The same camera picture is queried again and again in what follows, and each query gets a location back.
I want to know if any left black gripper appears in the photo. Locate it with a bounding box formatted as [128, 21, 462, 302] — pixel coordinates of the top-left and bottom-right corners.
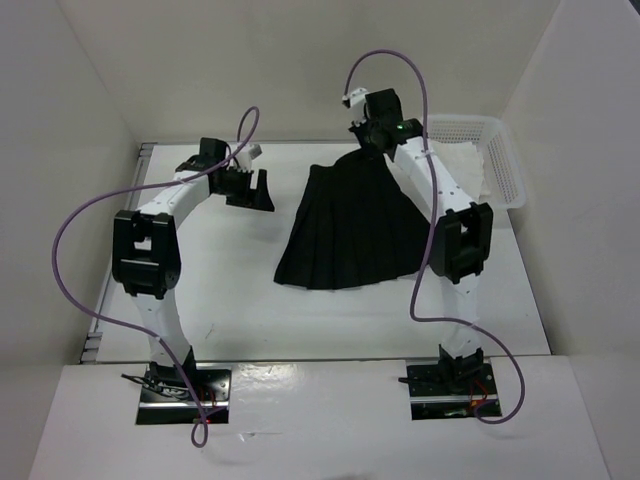
[215, 166, 275, 212]

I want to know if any black pleated skirt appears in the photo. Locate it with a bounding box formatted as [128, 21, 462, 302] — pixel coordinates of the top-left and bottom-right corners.
[274, 149, 429, 290]

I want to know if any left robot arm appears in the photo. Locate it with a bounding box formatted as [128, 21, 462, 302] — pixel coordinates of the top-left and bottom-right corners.
[112, 137, 275, 400]

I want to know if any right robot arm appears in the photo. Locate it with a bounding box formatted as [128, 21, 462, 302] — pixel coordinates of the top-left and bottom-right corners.
[342, 88, 494, 395]

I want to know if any white cloth in basket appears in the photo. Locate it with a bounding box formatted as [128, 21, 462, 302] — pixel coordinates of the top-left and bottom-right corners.
[431, 141, 491, 202]

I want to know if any white plastic basket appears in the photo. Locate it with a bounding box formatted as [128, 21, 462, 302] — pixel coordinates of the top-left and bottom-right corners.
[428, 114, 526, 210]

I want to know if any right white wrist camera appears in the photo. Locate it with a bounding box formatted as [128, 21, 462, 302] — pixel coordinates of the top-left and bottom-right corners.
[342, 87, 369, 126]

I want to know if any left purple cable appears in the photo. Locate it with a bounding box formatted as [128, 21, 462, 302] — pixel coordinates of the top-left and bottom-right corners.
[52, 105, 261, 448]

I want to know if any purple cable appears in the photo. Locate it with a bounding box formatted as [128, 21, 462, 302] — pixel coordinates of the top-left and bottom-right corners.
[341, 48, 526, 425]
[52, 105, 261, 448]

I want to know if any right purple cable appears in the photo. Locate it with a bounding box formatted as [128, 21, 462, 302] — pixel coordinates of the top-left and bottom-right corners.
[341, 48, 526, 425]

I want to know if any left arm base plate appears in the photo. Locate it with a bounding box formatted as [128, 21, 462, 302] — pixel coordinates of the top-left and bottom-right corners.
[121, 367, 232, 425]

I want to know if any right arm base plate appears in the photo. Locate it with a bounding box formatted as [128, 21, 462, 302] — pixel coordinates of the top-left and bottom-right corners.
[398, 360, 502, 421]

